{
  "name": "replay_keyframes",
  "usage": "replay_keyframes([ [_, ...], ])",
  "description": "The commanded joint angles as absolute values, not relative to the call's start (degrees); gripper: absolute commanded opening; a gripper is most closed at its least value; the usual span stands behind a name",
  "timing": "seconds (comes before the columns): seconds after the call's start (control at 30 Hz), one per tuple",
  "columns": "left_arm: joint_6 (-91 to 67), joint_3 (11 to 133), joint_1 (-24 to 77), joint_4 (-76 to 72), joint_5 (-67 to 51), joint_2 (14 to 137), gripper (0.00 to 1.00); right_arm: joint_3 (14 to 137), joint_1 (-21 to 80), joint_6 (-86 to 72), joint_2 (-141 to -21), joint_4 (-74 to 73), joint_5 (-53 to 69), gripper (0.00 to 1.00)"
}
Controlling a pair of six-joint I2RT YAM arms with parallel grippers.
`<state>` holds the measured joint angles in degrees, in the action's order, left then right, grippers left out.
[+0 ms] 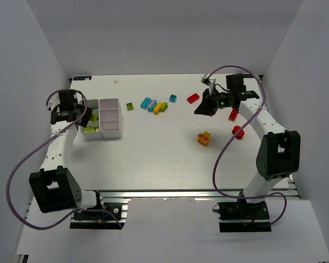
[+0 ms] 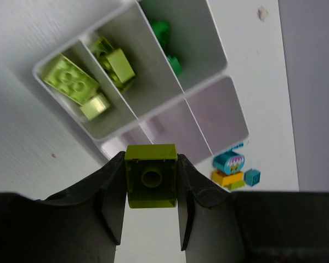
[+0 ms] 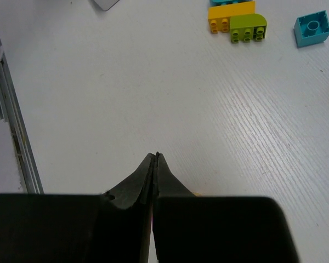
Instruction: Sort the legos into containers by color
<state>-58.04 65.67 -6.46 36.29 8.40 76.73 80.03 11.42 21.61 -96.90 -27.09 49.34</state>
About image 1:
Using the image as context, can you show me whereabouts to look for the pale lime lego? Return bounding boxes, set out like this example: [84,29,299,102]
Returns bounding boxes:
[83,127,95,133]

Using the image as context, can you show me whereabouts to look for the lime rounded lego brick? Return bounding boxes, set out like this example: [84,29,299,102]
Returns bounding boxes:
[160,102,168,112]

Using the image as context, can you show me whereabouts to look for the yellow lego brick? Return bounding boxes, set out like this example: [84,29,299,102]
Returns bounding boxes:
[153,102,162,115]

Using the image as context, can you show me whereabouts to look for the lime sloped lego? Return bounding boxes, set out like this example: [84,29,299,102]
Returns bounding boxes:
[89,114,98,122]

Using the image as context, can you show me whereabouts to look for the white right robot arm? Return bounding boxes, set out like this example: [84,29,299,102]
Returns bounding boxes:
[194,73,300,203]

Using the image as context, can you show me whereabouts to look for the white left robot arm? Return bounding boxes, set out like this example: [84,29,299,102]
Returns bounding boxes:
[29,90,103,213]

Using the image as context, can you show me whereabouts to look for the red lego brick top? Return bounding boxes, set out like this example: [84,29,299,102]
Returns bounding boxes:
[187,93,200,104]

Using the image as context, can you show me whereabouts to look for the red lego brick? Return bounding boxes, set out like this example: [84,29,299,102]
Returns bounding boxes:
[187,93,200,104]
[229,108,239,121]

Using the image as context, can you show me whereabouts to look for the red lego brick far right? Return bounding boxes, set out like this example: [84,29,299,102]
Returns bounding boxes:
[229,108,239,121]

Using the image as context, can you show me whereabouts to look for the white compartment container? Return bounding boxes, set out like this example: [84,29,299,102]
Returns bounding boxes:
[80,98,123,140]

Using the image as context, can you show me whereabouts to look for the yellow orange flower lego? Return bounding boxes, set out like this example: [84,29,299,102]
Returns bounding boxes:
[197,131,211,146]

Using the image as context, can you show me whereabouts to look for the blue label left corner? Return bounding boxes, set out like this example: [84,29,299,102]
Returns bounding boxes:
[72,76,92,81]

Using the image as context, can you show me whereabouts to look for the blue label corner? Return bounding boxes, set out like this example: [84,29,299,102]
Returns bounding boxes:
[243,73,254,78]
[72,76,92,81]

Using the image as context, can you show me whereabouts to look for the teal small lego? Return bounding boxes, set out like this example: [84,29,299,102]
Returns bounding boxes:
[169,94,177,103]

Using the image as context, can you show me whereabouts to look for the blue label right corner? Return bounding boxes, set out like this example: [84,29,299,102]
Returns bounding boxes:
[243,73,254,78]

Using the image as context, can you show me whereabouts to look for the red lego under gripper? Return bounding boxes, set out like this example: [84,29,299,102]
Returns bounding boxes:
[232,125,245,140]

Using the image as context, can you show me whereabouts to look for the lime small lego near container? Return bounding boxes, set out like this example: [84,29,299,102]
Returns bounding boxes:
[126,102,134,111]

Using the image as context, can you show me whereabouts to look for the teal printed round lego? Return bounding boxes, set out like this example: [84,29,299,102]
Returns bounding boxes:
[148,99,157,112]

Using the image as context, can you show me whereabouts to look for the blue long lego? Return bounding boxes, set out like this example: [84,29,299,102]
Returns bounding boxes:
[140,97,151,110]

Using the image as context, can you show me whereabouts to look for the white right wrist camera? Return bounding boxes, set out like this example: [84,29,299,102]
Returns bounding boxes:
[201,74,216,95]

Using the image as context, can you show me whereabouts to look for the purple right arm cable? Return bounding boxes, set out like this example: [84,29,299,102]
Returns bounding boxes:
[208,65,288,226]

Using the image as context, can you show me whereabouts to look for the aluminium table front rail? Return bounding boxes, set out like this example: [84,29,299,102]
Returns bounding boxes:
[79,187,301,199]

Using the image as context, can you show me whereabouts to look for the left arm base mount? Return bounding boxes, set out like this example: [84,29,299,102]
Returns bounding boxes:
[70,196,127,230]

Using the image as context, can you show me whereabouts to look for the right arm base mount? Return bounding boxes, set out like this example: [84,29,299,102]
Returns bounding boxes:
[212,200,271,233]

